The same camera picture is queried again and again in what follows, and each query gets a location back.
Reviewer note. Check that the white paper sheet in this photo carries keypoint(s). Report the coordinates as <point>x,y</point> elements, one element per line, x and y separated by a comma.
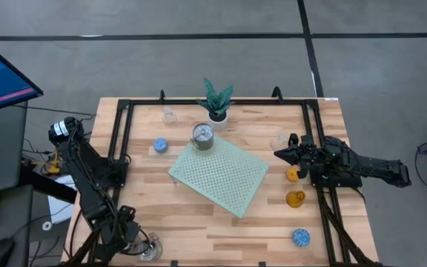
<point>59,209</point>

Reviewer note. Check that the snake plant in white pot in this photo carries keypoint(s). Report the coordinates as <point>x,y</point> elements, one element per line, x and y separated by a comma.
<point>218,120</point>

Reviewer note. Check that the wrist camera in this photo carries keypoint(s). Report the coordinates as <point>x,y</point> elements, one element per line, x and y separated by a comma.
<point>307,142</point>
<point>109,252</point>

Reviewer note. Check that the grey desk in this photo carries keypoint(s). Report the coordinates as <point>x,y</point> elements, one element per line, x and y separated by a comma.
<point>2,155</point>

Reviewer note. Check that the silver lidded candle jar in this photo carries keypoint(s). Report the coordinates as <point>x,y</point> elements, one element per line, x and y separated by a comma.
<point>149,252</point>
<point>202,133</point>

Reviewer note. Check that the clear glass candlestick holder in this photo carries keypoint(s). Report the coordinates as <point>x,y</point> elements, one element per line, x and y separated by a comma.
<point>278,142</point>
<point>169,118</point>

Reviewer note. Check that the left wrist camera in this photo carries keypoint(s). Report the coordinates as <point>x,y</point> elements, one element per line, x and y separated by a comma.
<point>109,252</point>

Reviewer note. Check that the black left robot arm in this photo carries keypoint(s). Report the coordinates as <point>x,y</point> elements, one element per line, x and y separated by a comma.
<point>87,178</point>

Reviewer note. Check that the blue patterned votive holder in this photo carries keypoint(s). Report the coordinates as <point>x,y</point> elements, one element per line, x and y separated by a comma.
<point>301,237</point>
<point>160,145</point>

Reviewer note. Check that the amber glass candlestick holder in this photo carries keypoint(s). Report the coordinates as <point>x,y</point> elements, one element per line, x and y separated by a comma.
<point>295,199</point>

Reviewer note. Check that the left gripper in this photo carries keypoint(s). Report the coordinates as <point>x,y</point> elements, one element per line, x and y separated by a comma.
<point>124,228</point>

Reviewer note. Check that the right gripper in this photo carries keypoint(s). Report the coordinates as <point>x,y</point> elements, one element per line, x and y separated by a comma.
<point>308,159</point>

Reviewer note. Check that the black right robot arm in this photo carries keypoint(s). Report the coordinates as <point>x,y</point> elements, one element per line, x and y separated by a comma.
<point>376,167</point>

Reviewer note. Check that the white sticker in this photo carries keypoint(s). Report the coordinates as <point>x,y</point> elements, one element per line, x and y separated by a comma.
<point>331,99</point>

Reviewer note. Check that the green perforated metal shelf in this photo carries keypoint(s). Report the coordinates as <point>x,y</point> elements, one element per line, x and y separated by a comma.
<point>224,178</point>

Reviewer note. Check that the orange patterned votive holder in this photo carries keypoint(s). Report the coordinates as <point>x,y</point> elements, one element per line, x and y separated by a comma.
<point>292,174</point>

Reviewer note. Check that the white tape roll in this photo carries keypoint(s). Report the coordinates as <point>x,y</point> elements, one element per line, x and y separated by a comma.
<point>44,224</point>

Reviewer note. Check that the black aluminium table frame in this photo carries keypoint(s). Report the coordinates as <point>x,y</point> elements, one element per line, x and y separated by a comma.
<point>258,102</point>

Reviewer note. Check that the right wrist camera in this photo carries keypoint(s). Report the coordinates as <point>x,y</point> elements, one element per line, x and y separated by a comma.
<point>307,142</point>

